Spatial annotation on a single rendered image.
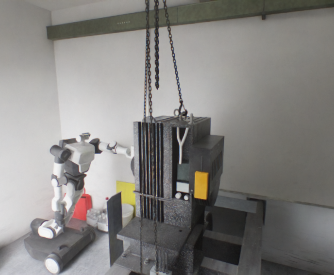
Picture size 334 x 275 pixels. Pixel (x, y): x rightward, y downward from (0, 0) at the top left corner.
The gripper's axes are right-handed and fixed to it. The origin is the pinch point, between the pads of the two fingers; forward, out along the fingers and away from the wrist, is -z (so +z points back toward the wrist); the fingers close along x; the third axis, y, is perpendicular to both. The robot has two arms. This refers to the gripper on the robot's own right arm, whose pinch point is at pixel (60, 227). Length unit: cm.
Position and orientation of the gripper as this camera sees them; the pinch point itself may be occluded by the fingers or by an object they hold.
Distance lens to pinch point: 262.3
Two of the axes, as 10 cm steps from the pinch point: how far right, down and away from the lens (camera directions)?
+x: 8.8, 1.1, -4.7
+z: 0.4, -9.8, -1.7
